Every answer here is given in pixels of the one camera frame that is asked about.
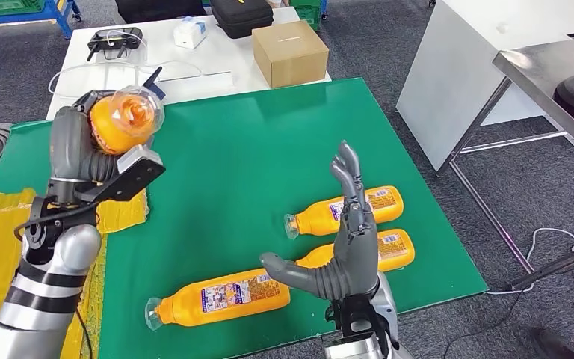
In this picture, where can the white rectangular table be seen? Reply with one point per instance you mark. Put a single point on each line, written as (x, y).
(227, 54)

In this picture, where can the green table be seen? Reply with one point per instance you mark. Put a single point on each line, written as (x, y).
(247, 148)

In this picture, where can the orange detergent bottle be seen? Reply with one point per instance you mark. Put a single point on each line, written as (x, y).
(396, 250)
(193, 305)
(316, 218)
(113, 134)

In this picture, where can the black antenna controller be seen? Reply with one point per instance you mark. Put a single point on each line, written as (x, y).
(116, 39)

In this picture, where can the stainless steel table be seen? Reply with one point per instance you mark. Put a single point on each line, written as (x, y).
(534, 64)

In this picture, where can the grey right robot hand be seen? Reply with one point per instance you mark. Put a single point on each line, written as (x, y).
(356, 252)

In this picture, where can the green plastic crate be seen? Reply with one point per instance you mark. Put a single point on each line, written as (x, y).
(312, 15)
(9, 6)

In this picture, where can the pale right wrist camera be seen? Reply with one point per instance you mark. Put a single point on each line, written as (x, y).
(351, 349)

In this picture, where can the black bag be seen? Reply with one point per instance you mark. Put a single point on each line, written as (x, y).
(158, 10)

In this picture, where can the dark metal bar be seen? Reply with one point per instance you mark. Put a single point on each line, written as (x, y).
(559, 265)

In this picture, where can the blue tablet folio case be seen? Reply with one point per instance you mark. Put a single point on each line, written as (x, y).
(156, 89)

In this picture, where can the white table with metal legs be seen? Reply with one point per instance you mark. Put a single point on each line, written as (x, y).
(450, 84)

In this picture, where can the black hard carrying case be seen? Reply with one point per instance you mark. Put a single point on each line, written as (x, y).
(242, 17)

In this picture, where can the white tissue pack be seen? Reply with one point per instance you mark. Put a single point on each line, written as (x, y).
(188, 34)

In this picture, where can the brown cardboard box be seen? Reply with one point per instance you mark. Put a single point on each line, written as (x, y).
(292, 54)

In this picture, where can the blue cart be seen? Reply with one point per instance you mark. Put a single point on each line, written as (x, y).
(64, 12)

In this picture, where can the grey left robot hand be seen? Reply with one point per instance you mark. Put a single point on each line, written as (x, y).
(69, 143)

